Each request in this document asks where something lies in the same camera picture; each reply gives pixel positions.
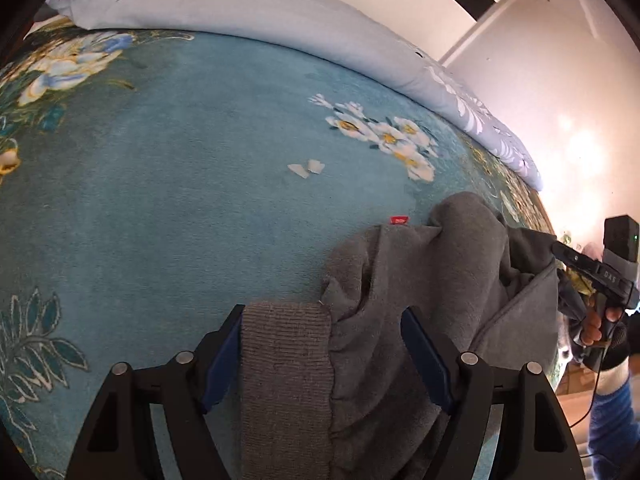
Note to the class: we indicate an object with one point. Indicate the grey hooded sweatshirt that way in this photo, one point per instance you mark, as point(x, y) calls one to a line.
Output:
point(366, 381)

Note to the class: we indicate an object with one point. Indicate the right hand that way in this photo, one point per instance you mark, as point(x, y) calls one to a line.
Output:
point(597, 327)

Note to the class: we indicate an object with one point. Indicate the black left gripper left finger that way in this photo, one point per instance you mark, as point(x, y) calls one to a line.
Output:
point(117, 439)

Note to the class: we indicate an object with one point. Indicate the white paper scrap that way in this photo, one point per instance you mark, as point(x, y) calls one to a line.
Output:
point(299, 170)
point(314, 166)

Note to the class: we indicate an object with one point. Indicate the teal floral bed blanket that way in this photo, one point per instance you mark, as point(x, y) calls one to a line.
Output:
point(145, 192)

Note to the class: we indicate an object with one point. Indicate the light blue floral duvet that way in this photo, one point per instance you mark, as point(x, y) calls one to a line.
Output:
point(327, 29)

